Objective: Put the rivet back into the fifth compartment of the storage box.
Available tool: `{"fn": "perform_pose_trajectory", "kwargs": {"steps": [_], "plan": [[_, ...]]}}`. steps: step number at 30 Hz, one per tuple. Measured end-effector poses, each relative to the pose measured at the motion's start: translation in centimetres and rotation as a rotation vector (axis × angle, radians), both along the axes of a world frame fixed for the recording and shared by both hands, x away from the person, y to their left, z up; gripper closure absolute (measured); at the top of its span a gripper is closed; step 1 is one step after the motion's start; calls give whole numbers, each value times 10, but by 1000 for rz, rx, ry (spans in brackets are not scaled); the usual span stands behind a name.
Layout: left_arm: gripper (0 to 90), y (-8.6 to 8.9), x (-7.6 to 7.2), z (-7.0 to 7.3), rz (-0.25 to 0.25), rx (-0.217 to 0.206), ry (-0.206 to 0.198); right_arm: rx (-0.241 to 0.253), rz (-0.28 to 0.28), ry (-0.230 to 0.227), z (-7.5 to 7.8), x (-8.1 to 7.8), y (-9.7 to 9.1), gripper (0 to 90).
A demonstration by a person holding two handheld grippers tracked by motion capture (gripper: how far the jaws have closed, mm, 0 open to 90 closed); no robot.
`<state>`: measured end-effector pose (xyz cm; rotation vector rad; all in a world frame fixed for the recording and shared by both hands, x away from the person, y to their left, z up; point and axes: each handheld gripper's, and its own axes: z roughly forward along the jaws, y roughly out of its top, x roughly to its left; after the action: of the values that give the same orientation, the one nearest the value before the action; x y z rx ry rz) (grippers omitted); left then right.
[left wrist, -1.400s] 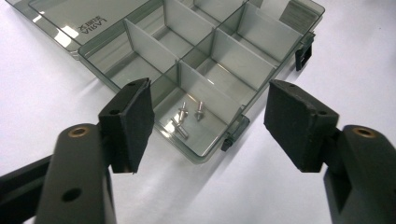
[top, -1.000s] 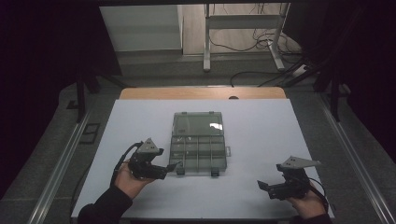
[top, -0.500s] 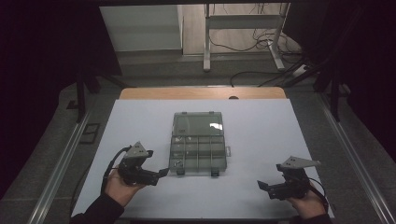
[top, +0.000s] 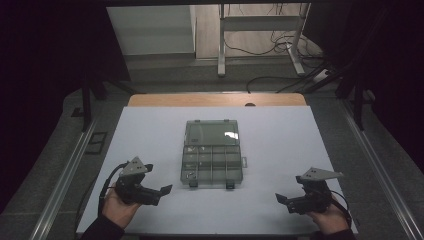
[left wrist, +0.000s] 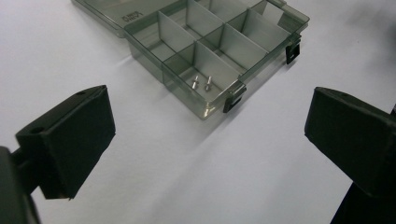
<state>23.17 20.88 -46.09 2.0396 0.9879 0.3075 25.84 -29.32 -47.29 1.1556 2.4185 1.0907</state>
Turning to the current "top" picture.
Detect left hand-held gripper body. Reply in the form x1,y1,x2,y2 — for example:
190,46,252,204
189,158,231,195
114,156,163,206

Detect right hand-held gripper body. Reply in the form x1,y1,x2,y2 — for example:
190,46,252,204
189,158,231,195
286,167,344,215

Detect grey transparent compartment box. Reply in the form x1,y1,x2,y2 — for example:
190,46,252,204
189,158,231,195
180,119,248,190

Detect person's left hand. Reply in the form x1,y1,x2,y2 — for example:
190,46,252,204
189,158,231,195
101,183,142,229

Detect person's right hand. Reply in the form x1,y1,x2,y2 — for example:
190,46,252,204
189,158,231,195
306,196,349,236

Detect black metal stand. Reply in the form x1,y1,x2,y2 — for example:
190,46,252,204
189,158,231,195
71,66,138,133
301,59,376,131

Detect white power strip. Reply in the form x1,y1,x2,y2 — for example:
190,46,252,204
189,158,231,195
313,69,331,84

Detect white cabinet panel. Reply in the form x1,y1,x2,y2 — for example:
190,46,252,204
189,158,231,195
106,4,197,56

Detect black curtain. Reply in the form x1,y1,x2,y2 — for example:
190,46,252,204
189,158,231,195
304,0,424,168
0,0,131,214

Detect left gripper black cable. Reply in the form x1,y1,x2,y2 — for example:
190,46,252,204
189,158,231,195
97,161,130,216

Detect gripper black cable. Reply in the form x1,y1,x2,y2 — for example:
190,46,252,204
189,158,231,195
328,189,353,228
97,161,130,216

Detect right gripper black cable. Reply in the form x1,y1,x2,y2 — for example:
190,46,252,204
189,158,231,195
328,189,353,228

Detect aluminium rail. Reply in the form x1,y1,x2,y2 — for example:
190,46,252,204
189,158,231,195
339,99,424,240
28,119,98,240

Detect black floor cable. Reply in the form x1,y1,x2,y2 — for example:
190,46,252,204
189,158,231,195
246,75,321,94

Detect tangled black cables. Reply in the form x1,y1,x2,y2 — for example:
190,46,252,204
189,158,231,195
223,29,323,60

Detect white metal desk frame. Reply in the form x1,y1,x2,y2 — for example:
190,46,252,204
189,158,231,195
217,3,311,78

